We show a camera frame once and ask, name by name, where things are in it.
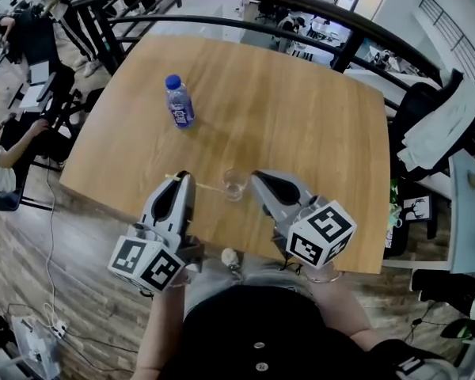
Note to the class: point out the white garment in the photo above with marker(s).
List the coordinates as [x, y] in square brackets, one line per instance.
[439, 129]

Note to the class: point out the person's black top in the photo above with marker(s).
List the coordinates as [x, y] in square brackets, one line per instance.
[261, 331]

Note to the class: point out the grey box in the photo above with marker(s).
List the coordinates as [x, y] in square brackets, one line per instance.
[37, 346]

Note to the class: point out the blue capped plastic bottle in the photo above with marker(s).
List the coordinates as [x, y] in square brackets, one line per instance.
[179, 105]

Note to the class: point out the black office chair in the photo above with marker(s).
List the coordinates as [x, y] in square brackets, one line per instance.
[415, 113]

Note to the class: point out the deer silhouette picture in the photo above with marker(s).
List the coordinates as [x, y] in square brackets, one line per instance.
[416, 208]

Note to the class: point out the person's grey trousers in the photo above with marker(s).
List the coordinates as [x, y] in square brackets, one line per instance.
[261, 269]

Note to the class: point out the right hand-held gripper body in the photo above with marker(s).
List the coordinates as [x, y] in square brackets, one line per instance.
[320, 232]

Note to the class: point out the black folding chair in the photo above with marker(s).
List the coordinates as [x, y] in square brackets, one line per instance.
[57, 109]

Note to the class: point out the thin pale straw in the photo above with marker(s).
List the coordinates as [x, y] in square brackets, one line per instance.
[207, 187]

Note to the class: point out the white side desk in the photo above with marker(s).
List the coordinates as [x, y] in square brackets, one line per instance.
[469, 220]

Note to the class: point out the person's left forearm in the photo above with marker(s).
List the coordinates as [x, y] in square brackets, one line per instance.
[158, 331]

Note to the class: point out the person's right forearm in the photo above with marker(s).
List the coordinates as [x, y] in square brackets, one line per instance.
[340, 307]

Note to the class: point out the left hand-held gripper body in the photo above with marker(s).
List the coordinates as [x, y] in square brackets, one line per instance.
[170, 216]

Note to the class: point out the clear glass cup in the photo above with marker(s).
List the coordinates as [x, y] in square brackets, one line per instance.
[234, 184]

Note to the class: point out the white power strip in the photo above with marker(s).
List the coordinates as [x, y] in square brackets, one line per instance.
[58, 327]

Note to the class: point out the small white fluffy charm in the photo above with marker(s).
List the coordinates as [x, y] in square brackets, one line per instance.
[229, 256]

